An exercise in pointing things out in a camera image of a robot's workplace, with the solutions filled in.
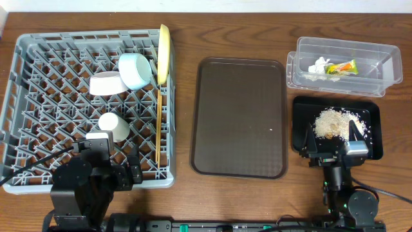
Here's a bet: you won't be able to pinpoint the green orange snack wrapper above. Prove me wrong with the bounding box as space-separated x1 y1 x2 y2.
325 59 359 75

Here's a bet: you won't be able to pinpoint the pink bowl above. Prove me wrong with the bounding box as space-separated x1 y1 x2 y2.
89 71 128 96

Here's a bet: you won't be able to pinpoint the rice food scraps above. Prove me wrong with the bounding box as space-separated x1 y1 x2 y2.
313 108 367 141

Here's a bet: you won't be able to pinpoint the clear plastic bin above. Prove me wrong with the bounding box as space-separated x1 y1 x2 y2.
286 37 403 97

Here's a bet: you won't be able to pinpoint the white cup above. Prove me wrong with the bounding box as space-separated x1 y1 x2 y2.
98 113 130 142

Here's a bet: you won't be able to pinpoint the light blue bowl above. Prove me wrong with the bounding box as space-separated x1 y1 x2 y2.
118 53 152 90

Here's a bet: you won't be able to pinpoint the grey plastic dish rack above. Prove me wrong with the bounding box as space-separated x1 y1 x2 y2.
1 29 176 195

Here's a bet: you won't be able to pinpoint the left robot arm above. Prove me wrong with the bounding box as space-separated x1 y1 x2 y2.
42 139 146 232

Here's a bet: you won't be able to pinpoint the dark brown serving tray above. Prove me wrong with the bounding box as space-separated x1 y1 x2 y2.
190 57 288 180

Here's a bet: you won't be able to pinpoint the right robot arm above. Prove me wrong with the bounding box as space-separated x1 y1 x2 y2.
299 121 379 231

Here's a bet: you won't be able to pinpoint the white tissue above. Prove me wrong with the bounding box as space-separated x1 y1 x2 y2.
308 57 331 74

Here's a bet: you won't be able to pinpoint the black rectangular tray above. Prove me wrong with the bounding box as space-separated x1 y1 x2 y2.
292 96 384 160

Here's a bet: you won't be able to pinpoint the yellow round plate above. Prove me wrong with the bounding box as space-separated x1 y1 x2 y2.
157 24 171 85

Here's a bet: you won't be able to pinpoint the wooden chopstick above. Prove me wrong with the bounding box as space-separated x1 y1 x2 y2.
155 89 162 165
156 88 162 168

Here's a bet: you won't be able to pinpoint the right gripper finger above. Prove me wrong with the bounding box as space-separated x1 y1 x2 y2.
348 120 364 141
301 124 318 155

